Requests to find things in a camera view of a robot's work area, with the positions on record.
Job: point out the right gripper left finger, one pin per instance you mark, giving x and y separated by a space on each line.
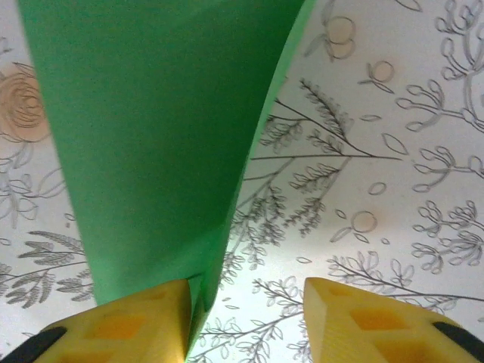
113 332

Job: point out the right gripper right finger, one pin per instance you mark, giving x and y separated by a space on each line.
378 329

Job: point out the green paper sheet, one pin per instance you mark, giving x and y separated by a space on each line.
151 132

